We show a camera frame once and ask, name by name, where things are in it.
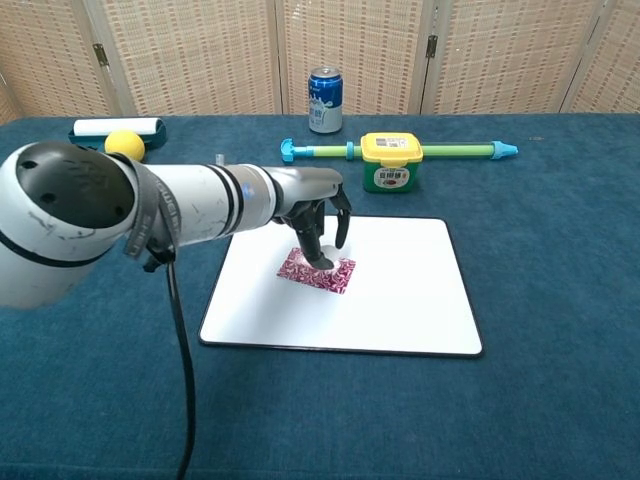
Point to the grey black left robot hand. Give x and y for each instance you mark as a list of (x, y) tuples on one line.
[(310, 187)]

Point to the pink patterned square card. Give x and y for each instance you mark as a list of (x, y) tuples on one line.
[(300, 275)]

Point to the white rectangular board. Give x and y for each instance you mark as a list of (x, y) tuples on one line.
[(400, 300)]

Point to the green blue toy water pump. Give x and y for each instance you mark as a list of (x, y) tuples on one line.
[(325, 150)]

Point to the green tub yellow lid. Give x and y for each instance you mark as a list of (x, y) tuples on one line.
[(391, 170)]

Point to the blue white drink can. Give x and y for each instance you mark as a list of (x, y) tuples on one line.
[(325, 102)]

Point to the woven folding screen panel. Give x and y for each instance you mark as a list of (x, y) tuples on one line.
[(360, 35), (505, 55), (195, 55), (617, 65), (45, 55)]

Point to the metal screen hinge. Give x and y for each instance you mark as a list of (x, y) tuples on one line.
[(431, 46), (100, 54)]

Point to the yellow foam ball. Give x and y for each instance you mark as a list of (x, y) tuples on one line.
[(125, 142)]

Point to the blue tablecloth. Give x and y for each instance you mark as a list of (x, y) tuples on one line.
[(370, 420)]

